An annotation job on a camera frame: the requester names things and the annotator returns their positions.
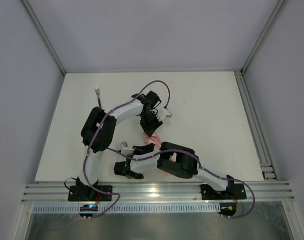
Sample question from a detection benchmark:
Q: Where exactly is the right corner aluminium post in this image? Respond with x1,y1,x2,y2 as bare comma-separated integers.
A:
241,0,288,74

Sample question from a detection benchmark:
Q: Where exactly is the corner aluminium post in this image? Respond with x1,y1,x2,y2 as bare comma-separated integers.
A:
241,0,288,74
19,0,67,76

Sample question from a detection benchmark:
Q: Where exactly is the left small controller board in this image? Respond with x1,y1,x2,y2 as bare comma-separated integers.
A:
79,204,98,220

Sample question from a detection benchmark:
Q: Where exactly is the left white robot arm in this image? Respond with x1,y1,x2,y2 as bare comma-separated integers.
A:
78,91,164,187

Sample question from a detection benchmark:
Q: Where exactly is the front aluminium rail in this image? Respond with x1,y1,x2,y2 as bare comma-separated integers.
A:
21,181,294,204

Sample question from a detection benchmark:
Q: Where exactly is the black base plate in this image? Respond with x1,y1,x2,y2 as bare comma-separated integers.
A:
200,183,247,200
64,177,113,203

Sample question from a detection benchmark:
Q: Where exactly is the aluminium rail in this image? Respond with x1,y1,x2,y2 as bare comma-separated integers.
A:
21,181,294,204
234,69,279,181

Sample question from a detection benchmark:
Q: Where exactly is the small controller board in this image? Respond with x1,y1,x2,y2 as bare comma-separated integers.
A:
79,204,98,220
218,202,237,219

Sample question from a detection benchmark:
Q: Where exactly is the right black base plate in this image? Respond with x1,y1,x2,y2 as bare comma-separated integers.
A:
200,183,247,200

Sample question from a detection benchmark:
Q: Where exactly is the right side aluminium rail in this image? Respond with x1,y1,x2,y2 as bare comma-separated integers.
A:
234,69,279,181

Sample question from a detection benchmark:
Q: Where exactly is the slotted cable duct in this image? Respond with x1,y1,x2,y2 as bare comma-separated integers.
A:
32,202,219,214

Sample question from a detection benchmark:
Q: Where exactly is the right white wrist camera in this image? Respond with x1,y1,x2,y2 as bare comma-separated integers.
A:
120,141,135,156

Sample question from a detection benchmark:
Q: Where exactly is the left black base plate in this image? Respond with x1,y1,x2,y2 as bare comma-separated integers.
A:
64,177,113,203

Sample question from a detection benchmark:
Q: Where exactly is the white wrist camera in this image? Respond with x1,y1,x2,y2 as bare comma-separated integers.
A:
120,141,135,156
157,108,172,121

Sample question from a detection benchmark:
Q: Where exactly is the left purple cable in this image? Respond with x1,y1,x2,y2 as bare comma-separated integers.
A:
82,80,172,219

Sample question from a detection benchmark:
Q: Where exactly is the left corner aluminium post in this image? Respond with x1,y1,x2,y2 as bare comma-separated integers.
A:
19,0,67,76

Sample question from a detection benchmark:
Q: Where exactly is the pink cloth napkin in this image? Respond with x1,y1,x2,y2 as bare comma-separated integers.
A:
141,131,171,177

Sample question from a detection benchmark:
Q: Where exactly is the right small controller board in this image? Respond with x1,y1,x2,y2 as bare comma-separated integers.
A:
218,202,237,219

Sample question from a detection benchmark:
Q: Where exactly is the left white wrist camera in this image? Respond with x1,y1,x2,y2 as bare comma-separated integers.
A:
157,108,172,121

